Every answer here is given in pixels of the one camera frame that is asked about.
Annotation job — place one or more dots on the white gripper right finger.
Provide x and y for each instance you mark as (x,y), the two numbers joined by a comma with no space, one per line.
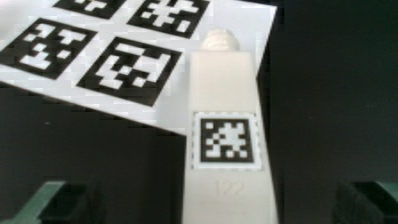
(366,203)

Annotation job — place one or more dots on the printed fiducial marker sheet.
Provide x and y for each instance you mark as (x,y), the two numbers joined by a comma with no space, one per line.
(98,51)

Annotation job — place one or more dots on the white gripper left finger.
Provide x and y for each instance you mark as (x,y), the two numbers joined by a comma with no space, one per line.
(57,205)

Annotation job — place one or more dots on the white leg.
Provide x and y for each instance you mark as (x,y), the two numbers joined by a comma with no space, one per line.
(227,189)

